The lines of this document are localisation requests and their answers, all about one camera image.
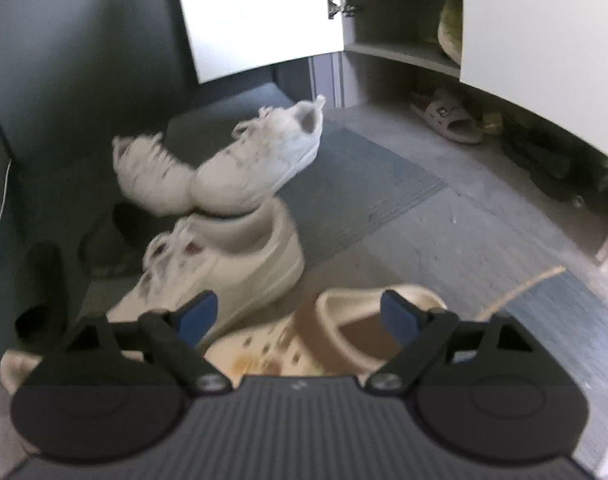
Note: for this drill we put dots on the cream lace-up sneaker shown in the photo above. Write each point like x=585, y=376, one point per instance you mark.
x=233, y=270

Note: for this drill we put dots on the metal cabinet hinge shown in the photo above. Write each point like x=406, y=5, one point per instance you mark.
x=336, y=8

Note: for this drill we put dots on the pale slide sandal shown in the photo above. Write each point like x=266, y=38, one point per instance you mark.
x=446, y=117
x=493, y=121

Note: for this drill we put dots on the cream fuzzy slipper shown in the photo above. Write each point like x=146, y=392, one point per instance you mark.
x=451, y=35

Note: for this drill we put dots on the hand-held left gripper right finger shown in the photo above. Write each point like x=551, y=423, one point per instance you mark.
x=399, y=317

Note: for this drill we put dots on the beige clog with holes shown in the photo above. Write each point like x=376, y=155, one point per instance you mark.
x=294, y=340
x=16, y=367

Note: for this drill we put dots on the white cabinet door with hinges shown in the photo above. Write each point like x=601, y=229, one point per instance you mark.
x=259, y=10

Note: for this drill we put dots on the white knit sneaker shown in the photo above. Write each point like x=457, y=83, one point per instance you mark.
x=153, y=180
x=254, y=170

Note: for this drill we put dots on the black entrance door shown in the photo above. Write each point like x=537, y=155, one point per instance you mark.
x=83, y=50

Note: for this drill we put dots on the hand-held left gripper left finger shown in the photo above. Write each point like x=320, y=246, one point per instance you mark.
x=198, y=315

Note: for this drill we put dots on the grey shoe cabinet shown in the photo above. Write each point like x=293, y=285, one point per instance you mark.
x=384, y=52

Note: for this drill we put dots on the black slipper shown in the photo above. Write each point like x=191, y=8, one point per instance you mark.
x=103, y=245

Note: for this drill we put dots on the grey ribbed door mat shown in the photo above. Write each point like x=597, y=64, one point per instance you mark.
x=344, y=190

